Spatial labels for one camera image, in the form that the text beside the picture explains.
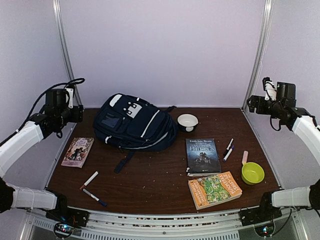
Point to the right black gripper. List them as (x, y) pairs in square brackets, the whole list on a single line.
[(259, 109)]

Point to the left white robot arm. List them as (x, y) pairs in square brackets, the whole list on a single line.
[(37, 128)]

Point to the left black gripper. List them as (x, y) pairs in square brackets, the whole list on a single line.
[(78, 116)]

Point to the lime green bowl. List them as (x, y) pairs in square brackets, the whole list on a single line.
[(252, 173)]

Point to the right aluminium corner post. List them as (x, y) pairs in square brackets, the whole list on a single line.
[(261, 48)]

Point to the black capped white marker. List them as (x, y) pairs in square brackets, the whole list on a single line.
[(228, 147)]

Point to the dark Wuthering Heights book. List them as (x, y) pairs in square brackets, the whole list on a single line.
[(202, 157)]

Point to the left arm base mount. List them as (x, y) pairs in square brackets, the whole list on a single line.
[(67, 219)]

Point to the aluminium front rail frame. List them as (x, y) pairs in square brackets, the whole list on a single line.
[(217, 225)]

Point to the purple capped white marker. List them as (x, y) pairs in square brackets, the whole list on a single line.
[(228, 154)]

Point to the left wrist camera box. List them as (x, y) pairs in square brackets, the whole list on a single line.
[(60, 97)]

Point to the navy blue student backpack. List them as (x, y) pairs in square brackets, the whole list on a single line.
[(131, 123)]

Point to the white and navy bowl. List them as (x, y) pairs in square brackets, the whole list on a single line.
[(187, 122)]

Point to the left aluminium corner post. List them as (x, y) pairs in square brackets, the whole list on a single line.
[(62, 36)]

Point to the pink illustrated paperback book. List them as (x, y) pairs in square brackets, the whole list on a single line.
[(77, 152)]

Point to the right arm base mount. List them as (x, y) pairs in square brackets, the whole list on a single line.
[(262, 218)]

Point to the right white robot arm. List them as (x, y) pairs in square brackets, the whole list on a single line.
[(302, 124)]

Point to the aluminium corner post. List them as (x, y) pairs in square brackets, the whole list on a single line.
[(62, 36), (261, 48)]

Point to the red tipped white marker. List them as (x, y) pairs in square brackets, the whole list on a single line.
[(89, 180)]

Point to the orange 39-Storey Treehouse book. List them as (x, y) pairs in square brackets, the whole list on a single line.
[(214, 190)]

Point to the blue capped white marker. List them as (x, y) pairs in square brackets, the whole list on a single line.
[(94, 197)]

